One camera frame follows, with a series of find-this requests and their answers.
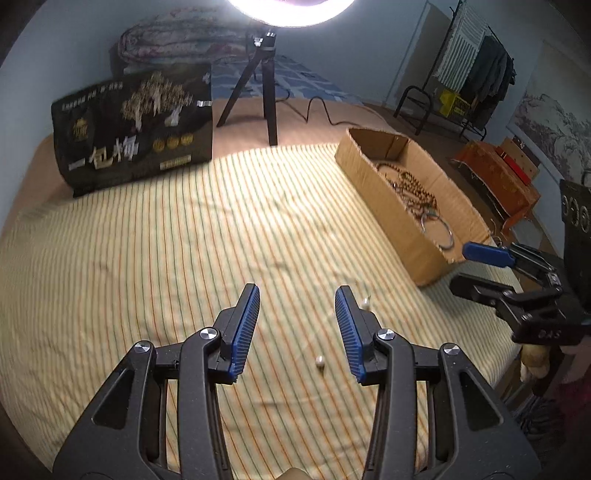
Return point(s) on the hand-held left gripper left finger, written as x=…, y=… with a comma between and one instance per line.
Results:
x=242, y=332

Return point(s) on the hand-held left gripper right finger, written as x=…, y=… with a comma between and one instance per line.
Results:
x=348, y=332

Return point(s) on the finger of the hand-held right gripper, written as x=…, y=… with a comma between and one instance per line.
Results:
x=480, y=251
x=475, y=288

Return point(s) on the metal bangle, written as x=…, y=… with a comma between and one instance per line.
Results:
x=451, y=237

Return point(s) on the cardboard box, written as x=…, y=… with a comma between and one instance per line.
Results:
x=392, y=212

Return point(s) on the person's right hand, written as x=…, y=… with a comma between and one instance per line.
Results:
x=534, y=362

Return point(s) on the red box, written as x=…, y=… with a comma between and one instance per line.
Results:
x=512, y=164

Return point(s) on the striped bed sheet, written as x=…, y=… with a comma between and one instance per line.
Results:
x=184, y=254

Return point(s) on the wooden board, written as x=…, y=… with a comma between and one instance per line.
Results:
x=526, y=159

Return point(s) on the yellow box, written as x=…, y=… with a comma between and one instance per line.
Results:
x=455, y=102

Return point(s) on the black clothes rack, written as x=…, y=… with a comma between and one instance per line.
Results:
x=406, y=99

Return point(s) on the dark hanging clothes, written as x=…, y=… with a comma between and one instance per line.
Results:
x=489, y=69

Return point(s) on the striped white towel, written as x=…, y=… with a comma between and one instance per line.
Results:
x=461, y=50

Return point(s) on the tan bed sheet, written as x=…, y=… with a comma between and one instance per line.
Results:
x=295, y=134

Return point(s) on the black printed gift box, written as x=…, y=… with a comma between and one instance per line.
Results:
x=138, y=138

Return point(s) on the black tripod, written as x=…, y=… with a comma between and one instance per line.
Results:
x=270, y=101

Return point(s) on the blue patterned sheet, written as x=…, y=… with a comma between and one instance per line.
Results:
x=295, y=83

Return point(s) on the folded floral quilt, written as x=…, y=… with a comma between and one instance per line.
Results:
x=175, y=41

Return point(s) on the wall poster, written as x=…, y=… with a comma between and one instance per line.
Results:
x=554, y=115

